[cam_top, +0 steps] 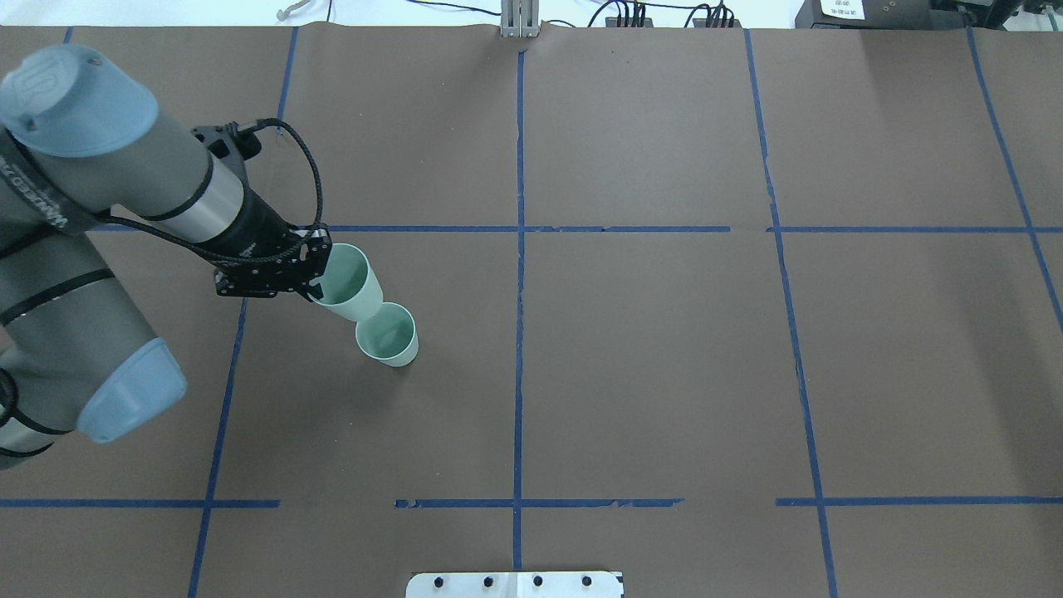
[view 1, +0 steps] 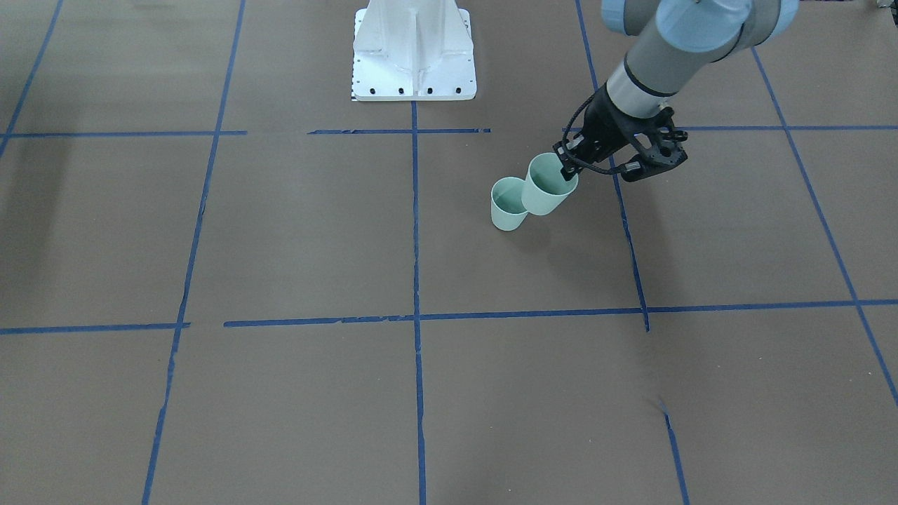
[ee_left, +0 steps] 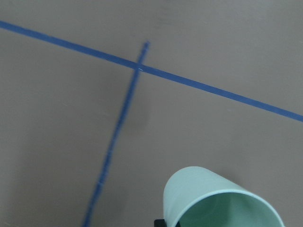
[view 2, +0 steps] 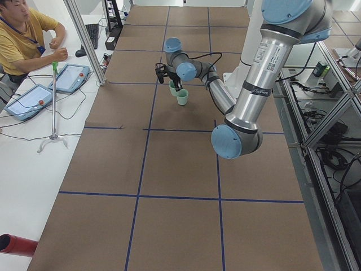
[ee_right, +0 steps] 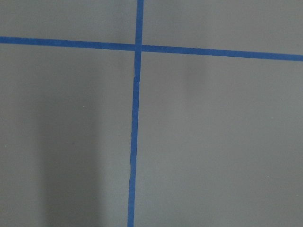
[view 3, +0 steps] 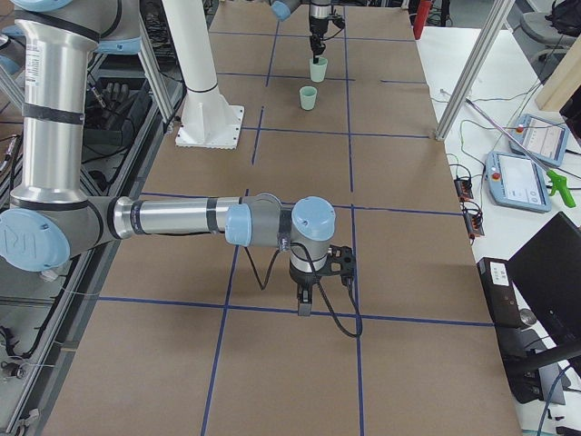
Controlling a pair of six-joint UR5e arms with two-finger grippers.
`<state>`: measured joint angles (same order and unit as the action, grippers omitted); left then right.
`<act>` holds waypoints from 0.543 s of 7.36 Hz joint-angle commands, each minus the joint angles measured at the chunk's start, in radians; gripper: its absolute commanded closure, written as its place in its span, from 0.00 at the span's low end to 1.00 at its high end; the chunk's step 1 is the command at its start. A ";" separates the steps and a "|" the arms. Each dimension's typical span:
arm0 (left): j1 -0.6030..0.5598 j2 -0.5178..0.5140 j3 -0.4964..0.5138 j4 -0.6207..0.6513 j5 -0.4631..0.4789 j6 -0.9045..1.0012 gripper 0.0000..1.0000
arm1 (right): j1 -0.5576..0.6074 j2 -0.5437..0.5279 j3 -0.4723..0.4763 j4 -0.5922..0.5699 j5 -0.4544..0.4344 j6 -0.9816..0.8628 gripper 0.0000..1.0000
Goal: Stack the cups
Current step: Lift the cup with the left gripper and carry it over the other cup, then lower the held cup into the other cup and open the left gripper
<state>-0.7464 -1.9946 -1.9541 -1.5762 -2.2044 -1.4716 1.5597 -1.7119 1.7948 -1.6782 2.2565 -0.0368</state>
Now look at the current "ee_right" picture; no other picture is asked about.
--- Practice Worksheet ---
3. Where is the blue tape lower horizontal line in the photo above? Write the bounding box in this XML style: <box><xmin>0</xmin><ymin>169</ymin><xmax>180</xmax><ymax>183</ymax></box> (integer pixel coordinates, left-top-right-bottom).
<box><xmin>0</xmin><ymin>36</ymin><xmax>303</xmax><ymax>62</ymax></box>

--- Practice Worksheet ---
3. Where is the blue tape centre vertical line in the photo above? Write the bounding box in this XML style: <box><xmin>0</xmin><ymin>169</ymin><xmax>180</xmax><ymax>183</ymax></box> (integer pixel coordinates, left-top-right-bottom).
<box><xmin>127</xmin><ymin>0</ymin><xmax>144</xmax><ymax>227</ymax></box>

